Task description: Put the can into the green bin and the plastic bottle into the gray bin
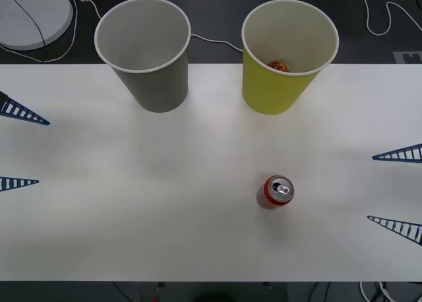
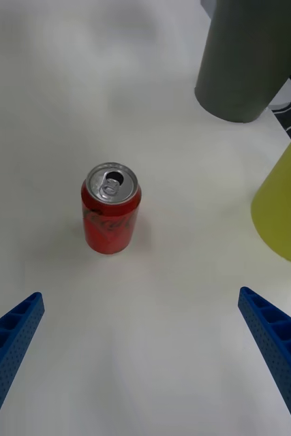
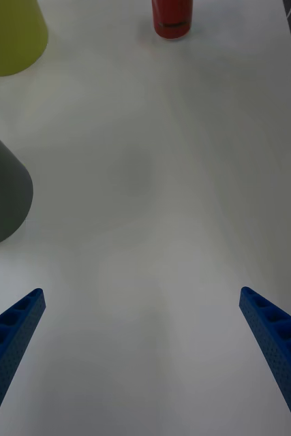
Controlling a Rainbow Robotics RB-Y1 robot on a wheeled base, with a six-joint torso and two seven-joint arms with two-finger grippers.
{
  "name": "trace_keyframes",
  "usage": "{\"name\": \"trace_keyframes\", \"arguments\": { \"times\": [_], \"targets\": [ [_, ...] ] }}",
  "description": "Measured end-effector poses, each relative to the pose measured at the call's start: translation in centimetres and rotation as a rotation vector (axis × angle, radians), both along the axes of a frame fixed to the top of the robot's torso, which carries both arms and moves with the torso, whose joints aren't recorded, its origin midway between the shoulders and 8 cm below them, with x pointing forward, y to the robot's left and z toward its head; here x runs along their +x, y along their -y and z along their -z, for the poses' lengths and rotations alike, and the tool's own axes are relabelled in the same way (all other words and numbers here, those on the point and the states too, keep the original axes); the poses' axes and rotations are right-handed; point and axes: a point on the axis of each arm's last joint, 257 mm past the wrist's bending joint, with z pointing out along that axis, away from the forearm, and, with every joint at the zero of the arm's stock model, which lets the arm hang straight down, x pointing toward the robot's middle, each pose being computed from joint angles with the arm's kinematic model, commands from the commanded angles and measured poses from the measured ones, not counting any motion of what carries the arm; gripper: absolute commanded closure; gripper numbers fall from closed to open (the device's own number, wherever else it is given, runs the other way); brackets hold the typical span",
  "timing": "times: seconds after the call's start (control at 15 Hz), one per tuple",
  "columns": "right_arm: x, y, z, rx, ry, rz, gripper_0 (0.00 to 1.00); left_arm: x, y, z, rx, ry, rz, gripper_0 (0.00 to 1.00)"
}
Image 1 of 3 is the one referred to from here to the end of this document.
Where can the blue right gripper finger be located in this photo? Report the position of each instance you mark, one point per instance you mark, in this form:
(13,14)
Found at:
(418,225)
(416,146)

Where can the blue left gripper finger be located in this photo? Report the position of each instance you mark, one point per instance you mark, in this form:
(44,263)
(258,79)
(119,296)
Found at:
(6,101)
(33,182)

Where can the red drink can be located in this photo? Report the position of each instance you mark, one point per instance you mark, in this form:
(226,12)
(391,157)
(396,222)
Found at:
(275,191)

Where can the white round disc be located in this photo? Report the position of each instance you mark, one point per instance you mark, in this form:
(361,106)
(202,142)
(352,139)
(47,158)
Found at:
(19,21)

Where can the grey flat plate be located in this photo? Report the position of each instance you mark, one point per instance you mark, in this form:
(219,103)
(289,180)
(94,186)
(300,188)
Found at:
(400,57)

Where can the grey plastic bin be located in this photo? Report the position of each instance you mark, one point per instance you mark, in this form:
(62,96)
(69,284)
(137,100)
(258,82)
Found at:
(155,91)

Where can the yellow-green plastic bin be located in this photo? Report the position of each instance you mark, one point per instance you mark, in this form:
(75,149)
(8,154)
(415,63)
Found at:
(273,91)

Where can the red and yellow can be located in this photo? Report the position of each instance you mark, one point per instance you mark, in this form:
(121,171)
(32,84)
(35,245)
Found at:
(279,66)

